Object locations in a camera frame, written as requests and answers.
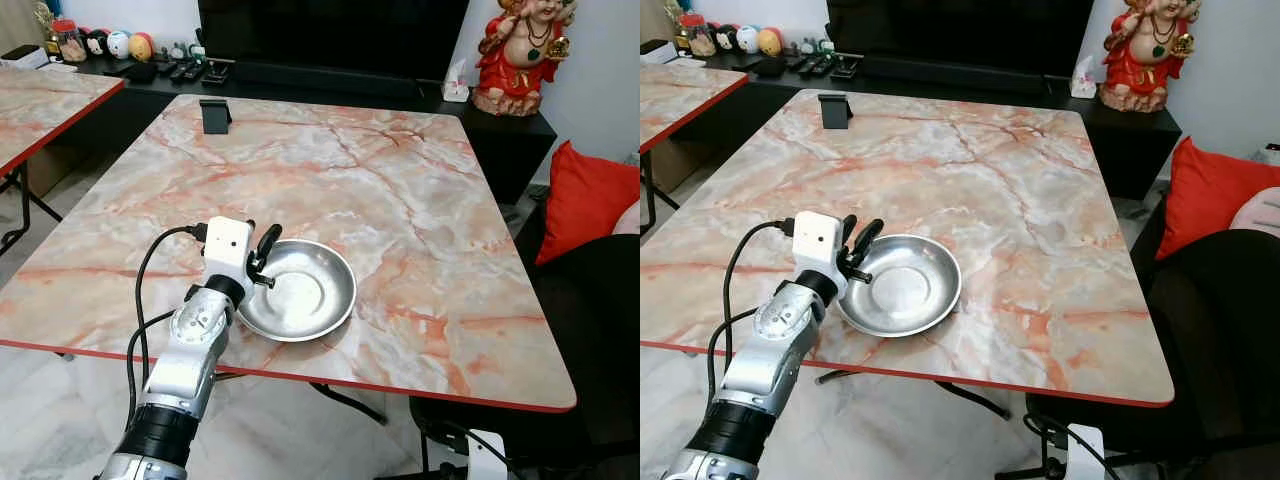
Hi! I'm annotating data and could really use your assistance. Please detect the red laughing Buddha statue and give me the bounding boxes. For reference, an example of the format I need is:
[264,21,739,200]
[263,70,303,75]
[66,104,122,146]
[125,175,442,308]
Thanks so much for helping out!
[472,0,578,118]
[1098,0,1201,113]

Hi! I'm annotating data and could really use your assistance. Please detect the black television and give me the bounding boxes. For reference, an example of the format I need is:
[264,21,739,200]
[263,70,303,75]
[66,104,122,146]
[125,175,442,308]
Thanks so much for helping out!
[198,0,469,83]
[826,0,1096,79]

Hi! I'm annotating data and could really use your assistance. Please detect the white tissue box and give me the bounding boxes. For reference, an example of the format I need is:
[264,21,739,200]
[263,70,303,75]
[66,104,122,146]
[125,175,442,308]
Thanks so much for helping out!
[1068,55,1098,99]
[440,58,471,103]

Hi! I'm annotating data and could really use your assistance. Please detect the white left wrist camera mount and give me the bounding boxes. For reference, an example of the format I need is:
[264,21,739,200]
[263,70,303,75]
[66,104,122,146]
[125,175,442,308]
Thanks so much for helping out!
[792,211,849,298]
[203,216,254,296]

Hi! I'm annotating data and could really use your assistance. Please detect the black metal table legs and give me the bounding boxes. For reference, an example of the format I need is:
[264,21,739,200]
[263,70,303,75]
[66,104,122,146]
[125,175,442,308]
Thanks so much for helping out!
[640,150,681,236]
[0,165,61,256]

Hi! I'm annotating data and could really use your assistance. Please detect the red cushion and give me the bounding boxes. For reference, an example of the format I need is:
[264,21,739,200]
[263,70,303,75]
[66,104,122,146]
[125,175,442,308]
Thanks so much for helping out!
[535,140,641,266]
[1155,136,1280,261]

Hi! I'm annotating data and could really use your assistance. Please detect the shallow stainless steel plate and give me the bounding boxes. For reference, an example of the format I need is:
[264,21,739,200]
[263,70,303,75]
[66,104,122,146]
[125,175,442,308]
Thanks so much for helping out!
[836,235,963,338]
[237,238,357,343]

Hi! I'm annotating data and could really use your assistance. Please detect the pink cushion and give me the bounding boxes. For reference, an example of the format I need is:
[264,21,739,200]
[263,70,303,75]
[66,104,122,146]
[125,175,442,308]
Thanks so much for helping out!
[1228,187,1280,239]

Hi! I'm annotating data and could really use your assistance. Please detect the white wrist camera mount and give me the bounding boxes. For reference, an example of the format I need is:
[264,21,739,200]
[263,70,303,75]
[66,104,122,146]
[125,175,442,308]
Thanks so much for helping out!
[1065,425,1106,480]
[792,211,849,298]
[203,216,254,296]
[468,430,506,480]

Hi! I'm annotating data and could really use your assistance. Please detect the red-lidded glass jar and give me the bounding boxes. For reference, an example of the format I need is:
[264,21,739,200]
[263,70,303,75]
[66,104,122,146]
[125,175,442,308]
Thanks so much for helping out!
[678,12,716,58]
[50,18,86,63]

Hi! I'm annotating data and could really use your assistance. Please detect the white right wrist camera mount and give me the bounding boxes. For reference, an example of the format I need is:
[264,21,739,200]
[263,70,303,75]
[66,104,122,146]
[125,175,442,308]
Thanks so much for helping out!
[468,430,506,480]
[1065,425,1106,480]

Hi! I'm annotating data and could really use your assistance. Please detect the black chair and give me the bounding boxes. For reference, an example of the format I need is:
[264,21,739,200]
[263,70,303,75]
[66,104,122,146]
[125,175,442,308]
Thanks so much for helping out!
[1025,230,1280,480]

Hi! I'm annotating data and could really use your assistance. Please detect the brown cardboard box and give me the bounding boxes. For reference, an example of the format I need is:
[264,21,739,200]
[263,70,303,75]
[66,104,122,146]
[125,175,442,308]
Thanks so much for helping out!
[650,140,701,191]
[25,145,81,196]

